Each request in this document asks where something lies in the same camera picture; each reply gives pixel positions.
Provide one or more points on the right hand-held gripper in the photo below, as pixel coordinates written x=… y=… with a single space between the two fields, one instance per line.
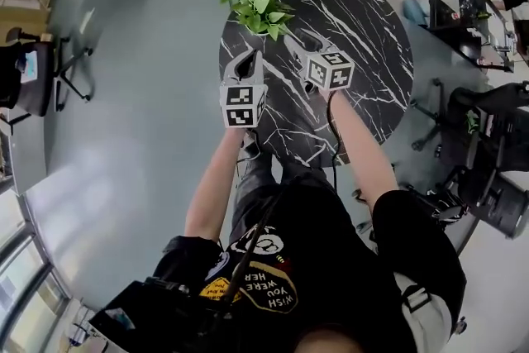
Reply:
x=330 y=70

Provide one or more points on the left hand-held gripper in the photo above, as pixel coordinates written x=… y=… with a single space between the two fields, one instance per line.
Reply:
x=244 y=105

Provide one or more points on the person's left forearm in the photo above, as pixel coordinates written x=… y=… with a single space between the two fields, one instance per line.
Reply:
x=215 y=186

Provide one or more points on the white shoulder bag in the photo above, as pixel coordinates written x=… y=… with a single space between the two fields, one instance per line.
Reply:
x=421 y=310

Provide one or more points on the person's right forearm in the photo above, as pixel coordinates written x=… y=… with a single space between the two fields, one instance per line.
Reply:
x=363 y=149

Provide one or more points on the small green plant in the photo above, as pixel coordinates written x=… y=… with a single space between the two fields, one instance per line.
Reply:
x=472 y=122

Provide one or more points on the blue stool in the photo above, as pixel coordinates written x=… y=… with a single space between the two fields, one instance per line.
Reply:
x=414 y=10

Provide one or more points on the person's grey trousers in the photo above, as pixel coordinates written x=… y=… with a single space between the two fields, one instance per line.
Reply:
x=256 y=186

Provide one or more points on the black marble rectangular table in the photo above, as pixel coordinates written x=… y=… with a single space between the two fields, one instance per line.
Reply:
x=458 y=25

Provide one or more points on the black office chair with screen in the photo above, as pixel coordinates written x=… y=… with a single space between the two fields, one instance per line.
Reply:
x=37 y=74

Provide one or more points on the person's black printed shirt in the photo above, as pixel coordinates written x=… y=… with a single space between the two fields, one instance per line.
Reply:
x=330 y=260

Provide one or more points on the flat cardboard boxes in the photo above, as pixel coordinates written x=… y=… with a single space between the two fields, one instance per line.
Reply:
x=22 y=8

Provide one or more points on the grey waste bin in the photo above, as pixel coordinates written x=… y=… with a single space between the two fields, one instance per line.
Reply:
x=506 y=206

